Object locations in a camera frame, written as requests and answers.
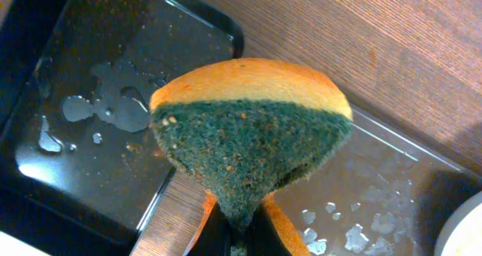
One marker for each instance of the orange green sponge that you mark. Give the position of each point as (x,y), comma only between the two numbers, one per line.
(246,128)

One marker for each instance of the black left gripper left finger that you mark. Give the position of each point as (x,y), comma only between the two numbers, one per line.
(214,238)

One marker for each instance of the white plate with sauce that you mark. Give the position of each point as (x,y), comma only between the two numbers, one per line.
(461,233)

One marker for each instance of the small black tray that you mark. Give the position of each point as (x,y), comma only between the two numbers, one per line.
(80,169)

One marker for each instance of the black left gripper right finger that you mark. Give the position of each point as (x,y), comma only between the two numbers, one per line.
(262,238)

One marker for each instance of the large brown serving tray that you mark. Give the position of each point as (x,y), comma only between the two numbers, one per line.
(381,194)

